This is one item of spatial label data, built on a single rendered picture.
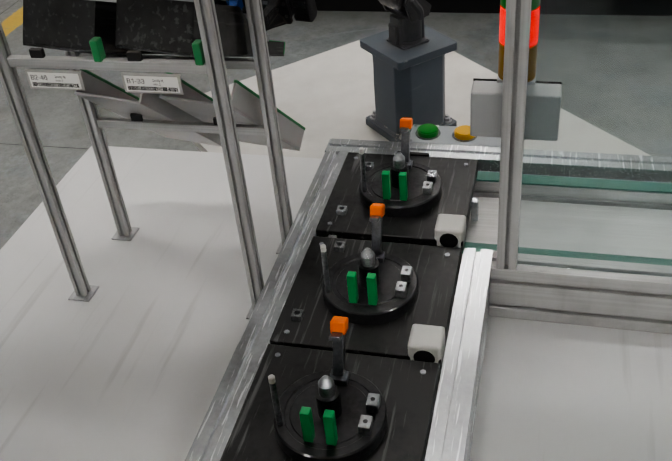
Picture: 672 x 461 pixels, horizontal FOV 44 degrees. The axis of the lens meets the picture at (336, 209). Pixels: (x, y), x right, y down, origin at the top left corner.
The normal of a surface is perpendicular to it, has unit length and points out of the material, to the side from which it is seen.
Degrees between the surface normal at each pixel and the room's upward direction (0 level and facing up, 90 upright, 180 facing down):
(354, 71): 0
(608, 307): 90
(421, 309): 0
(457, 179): 0
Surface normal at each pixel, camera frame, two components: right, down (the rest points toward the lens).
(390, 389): -0.08, -0.81
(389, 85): -0.85, 0.36
